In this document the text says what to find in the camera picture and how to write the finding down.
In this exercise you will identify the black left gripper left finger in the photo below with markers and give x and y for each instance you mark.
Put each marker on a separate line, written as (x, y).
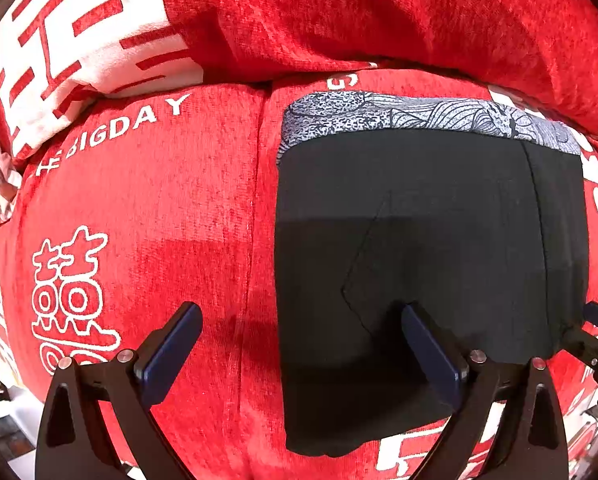
(74, 442)

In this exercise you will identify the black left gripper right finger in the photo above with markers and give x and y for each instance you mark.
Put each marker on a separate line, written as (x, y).
(529, 442)

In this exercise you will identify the black shorts with patterned waistband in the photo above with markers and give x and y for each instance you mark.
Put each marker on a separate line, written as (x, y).
(472, 209)

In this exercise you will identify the red printed bed sheet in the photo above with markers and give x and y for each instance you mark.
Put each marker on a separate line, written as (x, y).
(147, 203)

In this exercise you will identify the red printed pillow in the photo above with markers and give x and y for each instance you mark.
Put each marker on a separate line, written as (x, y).
(56, 56)

